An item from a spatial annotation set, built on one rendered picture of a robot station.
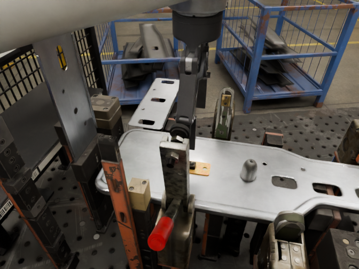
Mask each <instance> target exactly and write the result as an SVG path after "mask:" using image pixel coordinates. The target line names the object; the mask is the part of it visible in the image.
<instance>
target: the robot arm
mask: <svg viewBox="0 0 359 269"><path fill-rule="evenodd" d="M227 4H228V0H0V54H1V53H4V52H7V51H11V50H14V49H17V48H20V47H23V46H26V45H30V44H33V43H36V42H39V41H43V40H45V39H49V38H53V37H56V36H60V35H63V34H67V33H71V32H74V31H77V30H81V29H85V28H89V27H93V26H96V25H100V24H103V23H107V22H111V21H114V20H119V19H122V18H126V17H130V16H133V15H137V14H140V13H144V12H148V11H152V10H156V9H160V8H162V7H166V6H168V7H169V8H170V9H172V10H173V11H172V22H173V36H174V37H175V38H176V39H177V40H179V41H182V42H184V43H185V44H186V45H185V50H183V51H182V56H181V58H180V60H179V62H180V76H179V88H178V100H177V112H176V115H174V119H175V121H176V123H179V124H184V125H186V126H187V127H188V128H189V129H190V136H189V138H188V139H189V140H190V150H195V147H196V125H197V116H195V110H196V108H204V109H205V107H206V93H207V78H210V72H207V71H208V69H209V67H208V55H209V46H208V43H209V42H213V41H215V40H217V39H218V38H219V37H220V36H221V29H222V18H223V10H225V9H226V8H227ZM205 77H206V78H205Z"/></svg>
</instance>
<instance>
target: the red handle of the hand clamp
mask: <svg viewBox="0 0 359 269"><path fill-rule="evenodd" d="M182 204H183V200H180V199H174V198H173V199H172V202H171V204H170V205H169V207H168V209H167V211H166V212H165V214H164V216H163V217H161V218H160V219H159V221H158V223H157V224H156V226H155V228H154V229H153V231H152V233H151V234H150V236H149V238H148V240H147V242H148V245H149V247H150V248H151V249H152V250H154V251H160V250H162V249H163V248H164V247H165V245H166V243H167V241H168V238H169V236H170V234H171V232H172V230H173V227H174V221H175V219H176V217H177V215H178V213H179V210H180V208H181V206H182Z"/></svg>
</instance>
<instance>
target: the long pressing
mask: <svg viewBox="0 0 359 269"><path fill-rule="evenodd" d="M163 136H168V137H169V141H170V140H171V138H172V136H171V135H170V133H168V132H160V131H153V130H145V129H131V130H128V131H126V132H125V133H124V134H123V135H122V136H121V138H120V139H119V141H118V144H119V149H120V154H121V159H122V162H123V167H124V172H125V175H126V181H127V186H128V185H129V183H130V181H131V179H132V177H134V178H140V179H147V180H149V182H150V192H151V203H153V204H159V205H161V199H162V195H163V192H164V190H165V184H164V179H163V172H162V165H161V157H160V150H159V146H160V142H161V140H162V137H163ZM248 159H253V160H255V161H256V163H257V173H256V176H255V180H254V181H252V182H246V181H244V180H242V179H241V177H240V174H241V170H242V167H243V164H244V162H245V161H246V160H248ZM190 161H197V162H204V163H210V164H211V167H210V173H209V176H202V175H195V174H191V173H190V194H195V202H194V211H197V212H203V213H208V214H212V215H218V216H223V217H229V218H235V219H240V220H246V221H252V222H256V223H261V224H267V225H269V224H270V223H272V222H273V221H274V219H275V218H276V216H277V215H278V213H279V212H280V211H284V210H294V211H298V212H300V213H302V214H303V215H304V217H305V216H306V215H308V214H309V213H311V212H312V211H313V210H316V209H330V210H336V211H342V212H348V213H355V214H359V198H358V197H357V195H356V192H355V190H357V189H359V165H351V164H343V163H336V162H329V161H321V160H313V159H308V158H305V157H302V156H300V155H297V154H294V153H292V152H289V151H287V150H285V149H282V148H278V147H270V146H262V145H255V144H247V143H239V142H235V141H227V140H219V139H212V138H204V137H196V147H195V150H190ZM263 163H266V164H267V165H263ZM302 168H303V169H305V171H302V170H301V169H302ZM272 177H279V178H286V179H292V180H294V181H295V184H296V189H289V188H283V187H277V186H274V185H273V184H272ZM313 183H318V184H325V185H332V186H336V187H338V188H339V189H340V192H341V196H333V195H326V194H320V193H316V192H315V191H314V189H313ZM95 185H96V189H97V190H98V191H99V192H100V193H102V194H105V195H109V196H110V193H109V190H108V186H107V182H106V178H105V175H104V170H103V168H102V169H101V170H100V172H99V174H98V175H97V177H96V180H95Z"/></svg>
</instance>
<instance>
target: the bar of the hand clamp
mask: <svg viewBox="0 0 359 269"><path fill-rule="evenodd" d="M169 133H170V135H171V136H172V138H171V140H170V141H169V137H168V136H163V137H162V140H161V143H160V146H159V150H160V157H161V165H162V172H163V179H164V184H165V192H166V199H167V207H169V205H170V204H171V202H172V199H173V198H174V199H180V200H183V212H188V202H189V198H190V140H189V139H188V138H189V136H190V129H189V128H188V127H187V126H186V125H184V124H179V123H177V124H173V125H172V126H171V128H170V131H169Z"/></svg>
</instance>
